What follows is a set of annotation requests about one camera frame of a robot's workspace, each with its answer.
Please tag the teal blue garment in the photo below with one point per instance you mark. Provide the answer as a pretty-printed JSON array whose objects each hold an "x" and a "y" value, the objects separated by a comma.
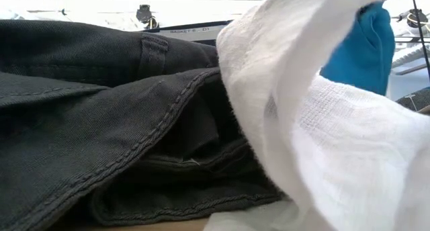
[{"x": 366, "y": 53}]

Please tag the white waffle-knit shirt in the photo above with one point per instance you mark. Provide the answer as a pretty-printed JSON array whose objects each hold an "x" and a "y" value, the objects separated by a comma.
[{"x": 352, "y": 140}]

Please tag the navy white striped fabric basket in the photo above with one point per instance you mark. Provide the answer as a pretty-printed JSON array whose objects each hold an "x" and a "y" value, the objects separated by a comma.
[{"x": 188, "y": 31}]

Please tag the round black fixture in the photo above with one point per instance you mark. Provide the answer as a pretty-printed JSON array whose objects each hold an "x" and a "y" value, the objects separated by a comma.
[
  {"x": 416, "y": 19},
  {"x": 145, "y": 14}
]

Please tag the thin black pole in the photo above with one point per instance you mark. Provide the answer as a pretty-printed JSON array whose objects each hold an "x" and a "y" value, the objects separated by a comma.
[{"x": 421, "y": 36}]

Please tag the white garments pile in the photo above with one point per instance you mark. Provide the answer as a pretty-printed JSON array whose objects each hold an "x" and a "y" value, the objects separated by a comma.
[{"x": 268, "y": 56}]

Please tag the dark grey trousers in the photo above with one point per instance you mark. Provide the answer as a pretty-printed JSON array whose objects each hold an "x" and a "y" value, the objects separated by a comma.
[{"x": 100, "y": 123}]

